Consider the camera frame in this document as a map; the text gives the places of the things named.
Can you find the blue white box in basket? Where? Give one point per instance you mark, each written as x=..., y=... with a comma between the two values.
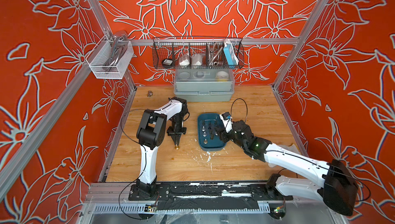
x=229, y=53

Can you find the teal plastic storage box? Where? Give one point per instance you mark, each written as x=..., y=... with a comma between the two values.
x=208, y=137

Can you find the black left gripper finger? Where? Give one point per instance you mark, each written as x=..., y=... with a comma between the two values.
x=174, y=138
x=179, y=139

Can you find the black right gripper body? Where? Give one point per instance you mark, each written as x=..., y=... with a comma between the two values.
x=231, y=137

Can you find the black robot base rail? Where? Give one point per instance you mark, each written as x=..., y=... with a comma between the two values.
x=212, y=196

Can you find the metal tongs in basket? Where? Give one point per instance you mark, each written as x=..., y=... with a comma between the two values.
x=214, y=52

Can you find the grey plastic lidded container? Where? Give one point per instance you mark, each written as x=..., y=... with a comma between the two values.
x=204, y=85

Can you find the black wire wall basket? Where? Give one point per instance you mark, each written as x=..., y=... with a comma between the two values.
x=191, y=52

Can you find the white mesh wall basket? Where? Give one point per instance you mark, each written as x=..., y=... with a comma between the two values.
x=110, y=62

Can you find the white cloth on table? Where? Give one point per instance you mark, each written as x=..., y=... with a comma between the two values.
x=293, y=148

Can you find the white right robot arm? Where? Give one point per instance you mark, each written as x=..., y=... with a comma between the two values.
x=329, y=182

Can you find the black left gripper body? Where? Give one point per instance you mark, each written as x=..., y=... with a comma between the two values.
x=176, y=128

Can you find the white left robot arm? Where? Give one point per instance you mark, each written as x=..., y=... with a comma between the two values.
x=154, y=125

